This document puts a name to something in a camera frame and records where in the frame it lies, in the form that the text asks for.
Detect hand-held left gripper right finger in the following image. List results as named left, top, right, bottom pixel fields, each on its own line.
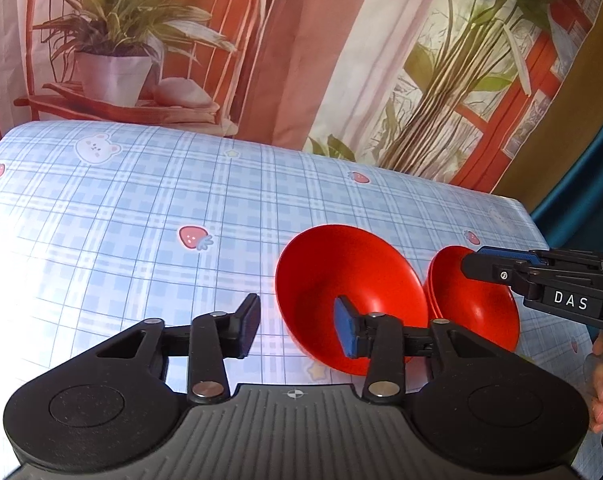
left=334, top=296, right=522, bottom=405

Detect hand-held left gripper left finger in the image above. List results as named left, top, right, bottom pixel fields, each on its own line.
left=96, top=293, right=261, bottom=406

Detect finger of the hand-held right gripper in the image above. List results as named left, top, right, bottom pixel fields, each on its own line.
left=480, top=246, right=549, bottom=267
left=461, top=254, right=532, bottom=287

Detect red plastic bowl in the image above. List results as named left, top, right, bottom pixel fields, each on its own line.
left=423, top=255, right=445, bottom=322
left=429, top=245, right=521, bottom=352
left=275, top=226, right=429, bottom=376

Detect blue curtain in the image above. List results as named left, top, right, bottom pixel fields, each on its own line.
left=529, top=72, right=603, bottom=252

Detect blue plaid tablecloth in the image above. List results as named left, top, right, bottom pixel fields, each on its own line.
left=0, top=120, right=596, bottom=391

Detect printed backdrop cloth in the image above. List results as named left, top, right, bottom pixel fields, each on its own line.
left=0, top=0, right=603, bottom=196

